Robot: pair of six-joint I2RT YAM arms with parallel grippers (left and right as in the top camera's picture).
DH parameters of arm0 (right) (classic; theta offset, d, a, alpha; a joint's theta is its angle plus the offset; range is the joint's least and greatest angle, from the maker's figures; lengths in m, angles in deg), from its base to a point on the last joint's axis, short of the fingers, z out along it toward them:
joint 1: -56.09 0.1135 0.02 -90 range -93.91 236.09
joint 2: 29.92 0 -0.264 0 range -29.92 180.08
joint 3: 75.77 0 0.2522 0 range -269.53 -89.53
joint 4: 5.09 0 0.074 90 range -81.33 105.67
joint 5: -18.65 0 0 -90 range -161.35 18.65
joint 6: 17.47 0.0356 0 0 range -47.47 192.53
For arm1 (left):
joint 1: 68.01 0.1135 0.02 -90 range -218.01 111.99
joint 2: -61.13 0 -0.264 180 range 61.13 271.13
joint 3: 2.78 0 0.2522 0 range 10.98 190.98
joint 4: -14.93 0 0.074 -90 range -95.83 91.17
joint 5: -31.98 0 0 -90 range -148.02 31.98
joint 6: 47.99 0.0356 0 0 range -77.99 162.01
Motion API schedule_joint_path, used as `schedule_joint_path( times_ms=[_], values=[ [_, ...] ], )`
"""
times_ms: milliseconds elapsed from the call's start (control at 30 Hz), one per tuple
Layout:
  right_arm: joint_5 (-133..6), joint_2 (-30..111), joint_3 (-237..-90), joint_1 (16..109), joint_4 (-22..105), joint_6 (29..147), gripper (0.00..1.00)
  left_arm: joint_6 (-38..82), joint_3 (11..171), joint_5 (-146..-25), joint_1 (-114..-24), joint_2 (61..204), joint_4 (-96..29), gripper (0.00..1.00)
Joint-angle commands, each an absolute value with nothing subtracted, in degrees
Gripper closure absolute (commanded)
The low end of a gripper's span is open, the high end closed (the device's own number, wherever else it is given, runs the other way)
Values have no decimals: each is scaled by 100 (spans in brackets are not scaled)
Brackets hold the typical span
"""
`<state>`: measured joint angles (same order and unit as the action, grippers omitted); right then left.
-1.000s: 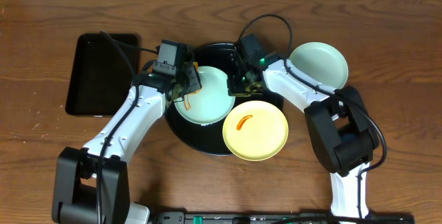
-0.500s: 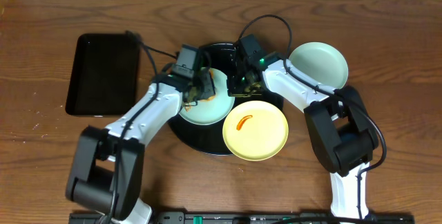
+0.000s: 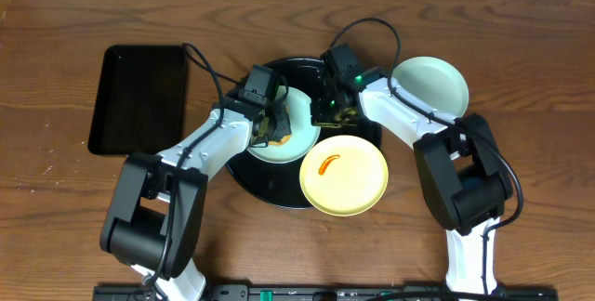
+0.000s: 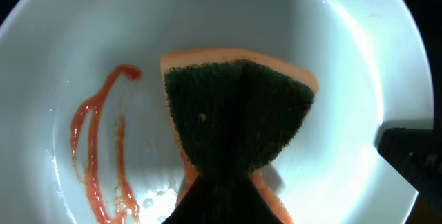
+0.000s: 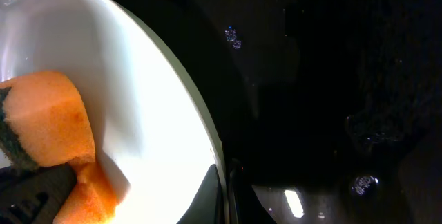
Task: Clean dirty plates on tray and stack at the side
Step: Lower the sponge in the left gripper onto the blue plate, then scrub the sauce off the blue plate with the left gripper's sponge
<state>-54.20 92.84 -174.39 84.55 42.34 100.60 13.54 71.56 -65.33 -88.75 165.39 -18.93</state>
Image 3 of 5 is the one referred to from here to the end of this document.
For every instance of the mint plate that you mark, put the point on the mint plate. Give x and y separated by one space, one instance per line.
435 82
303 137

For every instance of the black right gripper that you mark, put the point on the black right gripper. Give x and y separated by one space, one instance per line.
332 112

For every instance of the orange green scrub sponge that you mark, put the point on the orange green scrub sponge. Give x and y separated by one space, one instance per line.
281 140

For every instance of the yellow plate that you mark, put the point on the yellow plate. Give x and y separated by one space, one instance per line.
343 175

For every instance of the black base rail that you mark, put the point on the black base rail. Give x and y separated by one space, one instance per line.
270 293

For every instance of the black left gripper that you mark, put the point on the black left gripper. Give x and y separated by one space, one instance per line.
277 122

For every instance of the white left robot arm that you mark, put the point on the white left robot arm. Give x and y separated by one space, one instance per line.
154 220

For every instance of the black rectangular water tray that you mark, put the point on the black rectangular water tray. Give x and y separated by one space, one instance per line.
140 100

